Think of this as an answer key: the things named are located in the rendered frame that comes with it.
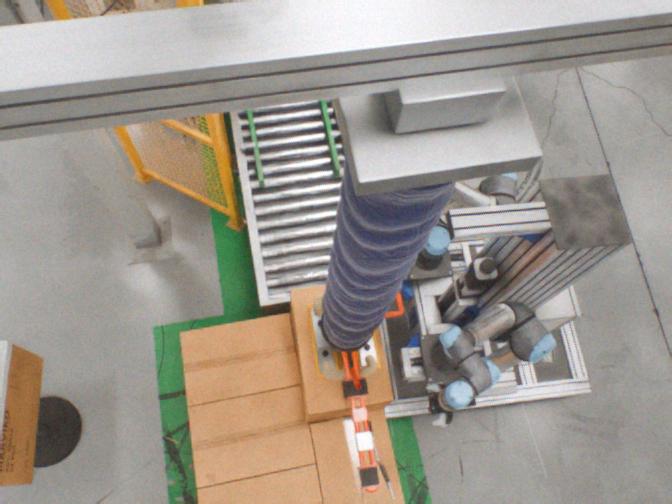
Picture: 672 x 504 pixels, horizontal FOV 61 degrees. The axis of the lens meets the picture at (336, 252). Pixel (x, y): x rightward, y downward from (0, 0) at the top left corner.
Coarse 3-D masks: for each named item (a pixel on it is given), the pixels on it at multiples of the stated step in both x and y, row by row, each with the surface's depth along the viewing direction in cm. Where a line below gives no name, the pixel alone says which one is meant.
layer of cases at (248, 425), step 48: (192, 336) 310; (240, 336) 311; (288, 336) 313; (192, 384) 300; (240, 384) 302; (288, 384) 304; (192, 432) 292; (240, 432) 293; (288, 432) 295; (336, 432) 296; (384, 432) 298; (240, 480) 285; (288, 480) 287; (336, 480) 288; (384, 480) 289
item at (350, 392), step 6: (348, 378) 240; (360, 378) 242; (342, 384) 244; (348, 384) 241; (354, 384) 241; (360, 384) 241; (366, 384) 240; (348, 390) 240; (354, 390) 240; (360, 390) 240; (366, 390) 240; (348, 396) 239; (354, 396) 238; (360, 396) 238; (366, 396) 240
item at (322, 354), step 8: (312, 304) 265; (312, 312) 264; (312, 320) 262; (320, 320) 260; (312, 328) 261; (320, 328) 261; (312, 336) 260; (312, 344) 259; (320, 352) 257; (328, 352) 255; (320, 360) 256; (328, 360) 256; (336, 360) 257; (320, 368) 255; (336, 368) 256; (320, 376) 254
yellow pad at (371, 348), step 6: (372, 336) 261; (372, 342) 260; (366, 348) 257; (372, 348) 259; (360, 354) 258; (366, 354) 258; (372, 354) 258; (378, 354) 259; (360, 360) 257; (378, 360) 258; (360, 366) 257; (378, 366) 257
